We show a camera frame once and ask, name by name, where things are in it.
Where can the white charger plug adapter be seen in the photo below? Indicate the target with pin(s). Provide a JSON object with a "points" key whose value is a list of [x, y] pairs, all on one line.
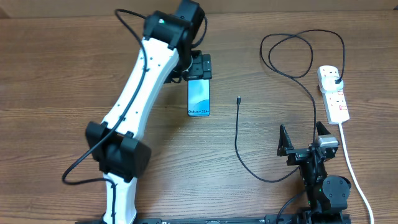
{"points": [[331, 84]]}

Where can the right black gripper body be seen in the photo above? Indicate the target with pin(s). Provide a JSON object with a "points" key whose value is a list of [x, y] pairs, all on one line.
{"points": [[297, 155]]}

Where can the white power strip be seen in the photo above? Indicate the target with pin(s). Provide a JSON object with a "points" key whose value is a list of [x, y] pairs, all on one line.
{"points": [[335, 103]]}

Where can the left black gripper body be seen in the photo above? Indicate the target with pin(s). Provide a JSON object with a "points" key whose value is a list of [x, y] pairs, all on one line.
{"points": [[199, 68]]}

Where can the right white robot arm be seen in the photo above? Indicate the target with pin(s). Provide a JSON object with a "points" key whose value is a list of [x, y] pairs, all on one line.
{"points": [[327, 194]]}

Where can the Galaxy S24 smartphone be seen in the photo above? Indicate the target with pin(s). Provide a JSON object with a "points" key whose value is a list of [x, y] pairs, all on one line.
{"points": [[198, 98]]}

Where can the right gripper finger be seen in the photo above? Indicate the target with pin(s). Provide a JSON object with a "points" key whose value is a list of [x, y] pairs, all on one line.
{"points": [[321, 129], [285, 145]]}

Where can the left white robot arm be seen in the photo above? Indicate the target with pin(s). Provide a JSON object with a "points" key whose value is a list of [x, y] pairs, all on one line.
{"points": [[168, 53]]}

